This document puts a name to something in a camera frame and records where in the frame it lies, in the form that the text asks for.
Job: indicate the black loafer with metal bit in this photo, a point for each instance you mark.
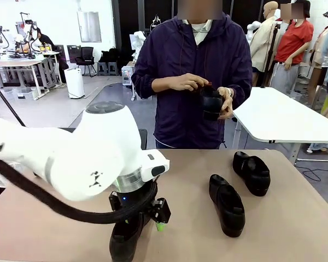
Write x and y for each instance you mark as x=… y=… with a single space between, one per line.
x=229 y=215
x=123 y=243

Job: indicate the wooden top workbench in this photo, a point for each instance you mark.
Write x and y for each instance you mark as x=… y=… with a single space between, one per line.
x=13 y=63

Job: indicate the mannequin with bucket hat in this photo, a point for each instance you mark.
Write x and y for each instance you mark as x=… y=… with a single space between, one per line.
x=321 y=46

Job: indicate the black office chair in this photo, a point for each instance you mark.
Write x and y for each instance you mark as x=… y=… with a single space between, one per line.
x=86 y=54

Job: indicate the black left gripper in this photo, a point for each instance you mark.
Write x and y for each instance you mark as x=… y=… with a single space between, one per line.
x=125 y=200

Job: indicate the black bag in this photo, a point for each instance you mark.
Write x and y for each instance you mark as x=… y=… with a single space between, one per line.
x=110 y=56

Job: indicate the black tripod leg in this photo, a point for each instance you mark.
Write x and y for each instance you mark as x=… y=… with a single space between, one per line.
x=6 y=100

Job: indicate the white table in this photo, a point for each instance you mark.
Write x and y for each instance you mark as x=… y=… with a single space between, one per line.
x=276 y=114

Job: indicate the seated person in black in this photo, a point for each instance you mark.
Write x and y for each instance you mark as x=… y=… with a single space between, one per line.
x=46 y=41

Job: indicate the computer tower with lights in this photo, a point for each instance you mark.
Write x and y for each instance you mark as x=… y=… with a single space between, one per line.
x=126 y=75

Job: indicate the person's right forearm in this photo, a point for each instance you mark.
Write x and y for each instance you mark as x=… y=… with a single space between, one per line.
x=161 y=85

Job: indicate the person's left hand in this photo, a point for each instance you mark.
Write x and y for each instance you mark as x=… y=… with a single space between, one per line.
x=228 y=103

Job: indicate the mannequin in beige jacket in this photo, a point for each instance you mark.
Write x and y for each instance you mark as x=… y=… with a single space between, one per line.
x=262 y=41

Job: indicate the grey stool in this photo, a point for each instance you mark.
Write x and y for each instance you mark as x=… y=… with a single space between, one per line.
x=102 y=68
x=112 y=68

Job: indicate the person in purple hooded jacket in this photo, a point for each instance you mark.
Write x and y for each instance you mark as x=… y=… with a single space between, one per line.
x=180 y=68

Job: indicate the person's right hand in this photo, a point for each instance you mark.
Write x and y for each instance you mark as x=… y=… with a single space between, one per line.
x=184 y=82

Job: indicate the silver wristwatch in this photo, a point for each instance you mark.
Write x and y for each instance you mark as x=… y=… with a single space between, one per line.
x=229 y=92

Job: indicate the clear storage box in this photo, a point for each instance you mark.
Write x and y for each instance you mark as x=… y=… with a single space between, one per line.
x=24 y=94

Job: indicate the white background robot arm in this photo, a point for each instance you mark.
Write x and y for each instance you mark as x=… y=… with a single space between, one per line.
x=252 y=27
x=138 y=38

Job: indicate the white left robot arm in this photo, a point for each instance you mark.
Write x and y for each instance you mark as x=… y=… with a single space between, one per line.
x=93 y=152

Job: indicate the grey wall panel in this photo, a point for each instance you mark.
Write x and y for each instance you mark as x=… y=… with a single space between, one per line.
x=88 y=27

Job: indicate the white air purifier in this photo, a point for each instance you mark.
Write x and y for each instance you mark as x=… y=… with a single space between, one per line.
x=74 y=83

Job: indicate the clear plastic sheet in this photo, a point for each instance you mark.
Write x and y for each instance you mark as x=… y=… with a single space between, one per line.
x=19 y=170

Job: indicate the black textured zipper ankle shoe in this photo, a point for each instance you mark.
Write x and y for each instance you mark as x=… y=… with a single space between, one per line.
x=211 y=105
x=254 y=177

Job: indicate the black metal shoe stand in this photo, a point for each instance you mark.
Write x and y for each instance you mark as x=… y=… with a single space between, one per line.
x=143 y=139

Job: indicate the mannequin in red t-shirt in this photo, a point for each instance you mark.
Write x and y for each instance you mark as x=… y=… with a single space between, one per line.
x=293 y=41

